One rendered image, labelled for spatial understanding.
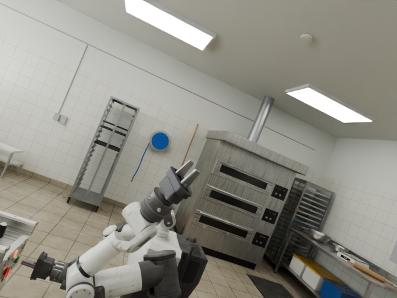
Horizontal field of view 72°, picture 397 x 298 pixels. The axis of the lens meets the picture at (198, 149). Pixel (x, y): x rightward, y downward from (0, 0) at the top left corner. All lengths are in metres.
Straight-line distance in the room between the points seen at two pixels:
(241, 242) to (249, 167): 1.30
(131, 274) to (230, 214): 3.81
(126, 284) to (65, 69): 4.81
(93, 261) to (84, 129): 4.52
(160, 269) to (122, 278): 0.13
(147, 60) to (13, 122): 2.55
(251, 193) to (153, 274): 3.86
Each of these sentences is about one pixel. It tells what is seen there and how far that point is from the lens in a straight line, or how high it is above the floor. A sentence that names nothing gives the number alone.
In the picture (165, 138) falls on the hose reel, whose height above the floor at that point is 1.54.
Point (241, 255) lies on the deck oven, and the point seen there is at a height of 0.19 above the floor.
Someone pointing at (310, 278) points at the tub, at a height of 0.34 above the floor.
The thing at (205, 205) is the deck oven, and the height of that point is 0.77.
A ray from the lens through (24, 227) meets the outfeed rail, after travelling 1.57.
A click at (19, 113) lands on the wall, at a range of 5.64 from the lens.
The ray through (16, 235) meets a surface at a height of 0.84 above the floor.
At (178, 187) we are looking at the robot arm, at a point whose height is 1.39.
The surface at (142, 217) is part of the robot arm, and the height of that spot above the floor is 1.26.
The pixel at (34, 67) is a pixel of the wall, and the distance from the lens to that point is 5.64.
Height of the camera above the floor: 1.50
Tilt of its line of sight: 1 degrees up
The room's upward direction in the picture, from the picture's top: 22 degrees clockwise
